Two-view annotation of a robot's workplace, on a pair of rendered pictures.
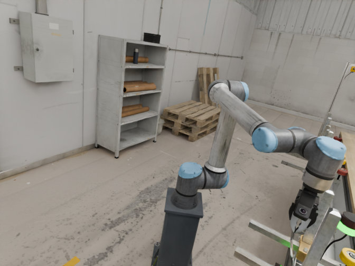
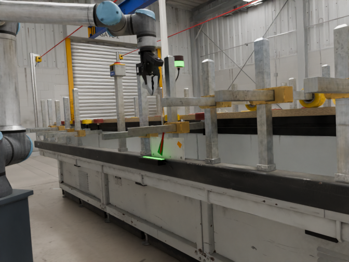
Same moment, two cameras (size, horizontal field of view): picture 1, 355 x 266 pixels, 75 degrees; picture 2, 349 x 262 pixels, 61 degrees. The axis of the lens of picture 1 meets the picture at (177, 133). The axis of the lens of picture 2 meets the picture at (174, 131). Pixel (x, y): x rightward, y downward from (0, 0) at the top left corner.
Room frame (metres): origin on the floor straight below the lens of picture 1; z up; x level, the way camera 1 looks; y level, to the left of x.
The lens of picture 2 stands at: (0.11, 0.70, 0.90)
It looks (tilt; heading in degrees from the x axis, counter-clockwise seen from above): 3 degrees down; 293
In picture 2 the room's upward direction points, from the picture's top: 3 degrees counter-clockwise
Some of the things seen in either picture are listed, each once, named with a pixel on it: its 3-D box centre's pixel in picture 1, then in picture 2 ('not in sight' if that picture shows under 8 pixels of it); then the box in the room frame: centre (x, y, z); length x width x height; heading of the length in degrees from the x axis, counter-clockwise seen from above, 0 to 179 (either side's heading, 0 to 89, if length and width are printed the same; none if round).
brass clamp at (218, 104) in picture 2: not in sight; (214, 101); (0.42, -0.42, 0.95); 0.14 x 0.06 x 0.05; 151
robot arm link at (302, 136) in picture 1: (299, 142); (120, 25); (0.85, -0.47, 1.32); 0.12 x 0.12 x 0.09; 19
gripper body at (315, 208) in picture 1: (308, 197); (147, 62); (0.75, -0.52, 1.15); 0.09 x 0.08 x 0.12; 151
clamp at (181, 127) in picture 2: not in sight; (176, 127); (0.63, -0.55, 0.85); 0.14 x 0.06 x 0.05; 151
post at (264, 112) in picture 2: not in sight; (264, 112); (0.22, -0.31, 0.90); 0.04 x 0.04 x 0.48; 61
